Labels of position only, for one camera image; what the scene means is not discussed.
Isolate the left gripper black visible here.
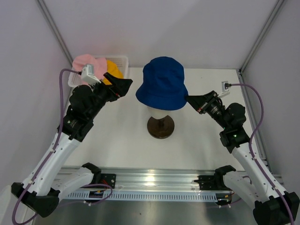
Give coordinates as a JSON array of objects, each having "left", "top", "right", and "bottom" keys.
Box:
[{"left": 86, "top": 72, "right": 132, "bottom": 120}]

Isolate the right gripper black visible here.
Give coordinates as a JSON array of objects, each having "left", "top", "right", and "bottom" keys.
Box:
[{"left": 184, "top": 91, "right": 230, "bottom": 130}]

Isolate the pink bucket hat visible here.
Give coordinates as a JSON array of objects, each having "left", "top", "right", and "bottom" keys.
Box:
[{"left": 72, "top": 54, "right": 107, "bottom": 80}]

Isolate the blue bucket hat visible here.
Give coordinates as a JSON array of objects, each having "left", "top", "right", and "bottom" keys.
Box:
[{"left": 135, "top": 56, "right": 188, "bottom": 111}]

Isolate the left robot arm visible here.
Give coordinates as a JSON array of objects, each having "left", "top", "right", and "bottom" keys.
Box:
[{"left": 11, "top": 73, "right": 133, "bottom": 218}]

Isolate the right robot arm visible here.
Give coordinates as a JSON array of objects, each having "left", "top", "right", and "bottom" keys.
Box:
[{"left": 186, "top": 91, "right": 300, "bottom": 225}]

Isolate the yellow bucket hat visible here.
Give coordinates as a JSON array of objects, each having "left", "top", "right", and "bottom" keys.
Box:
[{"left": 98, "top": 58, "right": 124, "bottom": 85}]

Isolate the white perforated plastic basket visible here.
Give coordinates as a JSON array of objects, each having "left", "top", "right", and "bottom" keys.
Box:
[{"left": 72, "top": 55, "right": 128, "bottom": 78}]

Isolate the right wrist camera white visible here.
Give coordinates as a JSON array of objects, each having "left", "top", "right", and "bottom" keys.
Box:
[{"left": 219, "top": 81, "right": 230, "bottom": 98}]

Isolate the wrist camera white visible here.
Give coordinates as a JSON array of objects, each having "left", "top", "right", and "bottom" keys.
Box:
[
  {"left": 219, "top": 81, "right": 230, "bottom": 98},
  {"left": 81, "top": 64, "right": 101, "bottom": 86}
]

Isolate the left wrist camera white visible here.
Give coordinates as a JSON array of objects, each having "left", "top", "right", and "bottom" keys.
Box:
[{"left": 81, "top": 64, "right": 101, "bottom": 86}]

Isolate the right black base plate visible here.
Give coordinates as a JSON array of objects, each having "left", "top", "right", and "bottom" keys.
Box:
[{"left": 193, "top": 165, "right": 236, "bottom": 191}]

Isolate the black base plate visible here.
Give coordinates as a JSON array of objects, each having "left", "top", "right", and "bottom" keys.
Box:
[
  {"left": 193, "top": 165, "right": 236, "bottom": 191},
  {"left": 93, "top": 173, "right": 117, "bottom": 189}
]

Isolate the aluminium mounting rail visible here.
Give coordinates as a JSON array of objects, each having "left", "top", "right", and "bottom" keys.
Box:
[{"left": 58, "top": 166, "right": 284, "bottom": 194}]

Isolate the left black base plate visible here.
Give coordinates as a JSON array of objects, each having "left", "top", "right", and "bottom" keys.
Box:
[{"left": 93, "top": 173, "right": 117, "bottom": 189}]

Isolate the white slotted cable duct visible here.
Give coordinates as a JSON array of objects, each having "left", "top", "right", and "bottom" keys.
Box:
[{"left": 66, "top": 190, "right": 217, "bottom": 203}]

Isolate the right aluminium frame post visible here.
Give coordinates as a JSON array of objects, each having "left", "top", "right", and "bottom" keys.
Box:
[{"left": 239, "top": 0, "right": 287, "bottom": 75}]

